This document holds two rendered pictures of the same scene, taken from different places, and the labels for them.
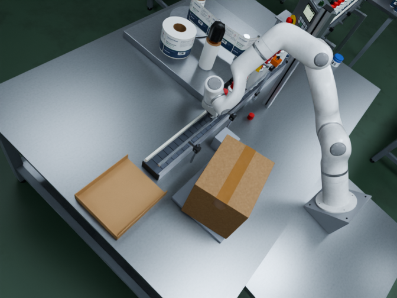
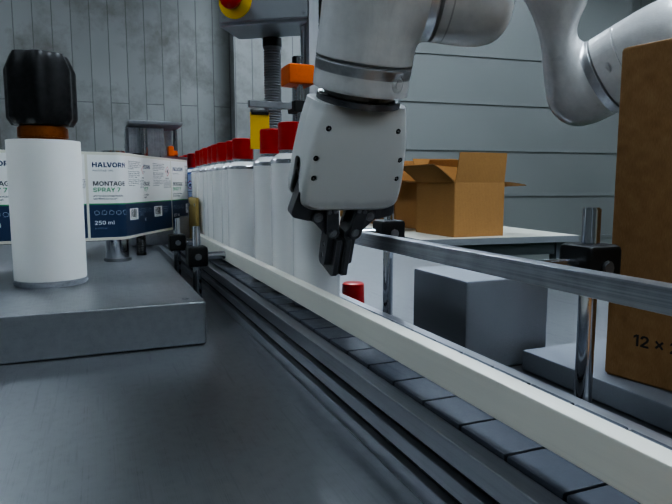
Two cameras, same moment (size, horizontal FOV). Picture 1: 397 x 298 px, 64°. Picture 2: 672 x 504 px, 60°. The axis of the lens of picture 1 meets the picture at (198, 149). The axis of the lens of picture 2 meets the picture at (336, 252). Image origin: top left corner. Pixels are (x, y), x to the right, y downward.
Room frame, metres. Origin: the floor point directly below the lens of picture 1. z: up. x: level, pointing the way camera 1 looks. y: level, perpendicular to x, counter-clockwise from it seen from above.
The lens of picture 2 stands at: (0.70, 0.40, 1.01)
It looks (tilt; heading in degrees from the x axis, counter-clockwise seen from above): 7 degrees down; 318
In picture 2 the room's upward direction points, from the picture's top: straight up
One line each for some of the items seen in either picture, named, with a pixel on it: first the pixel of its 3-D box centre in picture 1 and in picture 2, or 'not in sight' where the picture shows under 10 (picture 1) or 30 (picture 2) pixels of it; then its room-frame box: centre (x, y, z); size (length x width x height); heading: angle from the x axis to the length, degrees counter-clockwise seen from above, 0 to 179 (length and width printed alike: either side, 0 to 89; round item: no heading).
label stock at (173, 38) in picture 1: (177, 38); not in sight; (1.56, 0.39, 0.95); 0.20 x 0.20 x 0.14
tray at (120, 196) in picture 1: (122, 194); not in sight; (0.56, 0.22, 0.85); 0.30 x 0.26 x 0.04; 160
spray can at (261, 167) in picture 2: not in sight; (272, 205); (1.35, -0.06, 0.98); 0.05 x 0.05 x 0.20
